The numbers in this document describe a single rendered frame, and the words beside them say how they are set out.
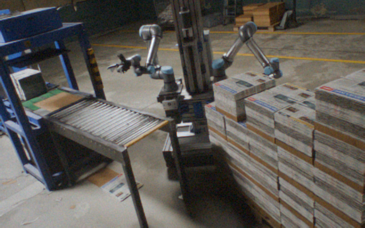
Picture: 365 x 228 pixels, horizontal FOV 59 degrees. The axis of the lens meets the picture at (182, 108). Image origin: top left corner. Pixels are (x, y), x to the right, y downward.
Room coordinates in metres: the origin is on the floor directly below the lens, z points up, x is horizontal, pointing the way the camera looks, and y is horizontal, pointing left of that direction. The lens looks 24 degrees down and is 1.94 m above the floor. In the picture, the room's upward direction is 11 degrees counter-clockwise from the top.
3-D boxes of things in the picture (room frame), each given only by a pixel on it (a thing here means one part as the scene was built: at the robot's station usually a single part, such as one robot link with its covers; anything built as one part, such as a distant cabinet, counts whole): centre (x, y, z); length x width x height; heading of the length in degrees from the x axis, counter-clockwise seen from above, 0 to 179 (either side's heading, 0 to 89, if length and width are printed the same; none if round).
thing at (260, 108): (1.89, -0.64, 0.95); 0.38 x 0.29 x 0.23; 112
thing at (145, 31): (3.12, 0.19, 1.19); 0.15 x 0.12 x 0.55; 53
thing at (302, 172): (2.02, -0.58, 0.42); 1.17 x 0.39 x 0.83; 23
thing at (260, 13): (8.65, -2.46, 0.28); 1.20 x 0.83 x 0.57; 42
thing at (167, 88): (3.04, 0.08, 0.87); 0.15 x 0.15 x 0.10
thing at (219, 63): (2.95, -0.41, 0.98); 0.13 x 0.12 x 0.14; 142
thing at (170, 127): (2.87, 0.55, 0.74); 1.34 x 0.05 x 0.12; 42
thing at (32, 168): (3.45, 1.42, 0.38); 0.94 x 0.69 x 0.63; 132
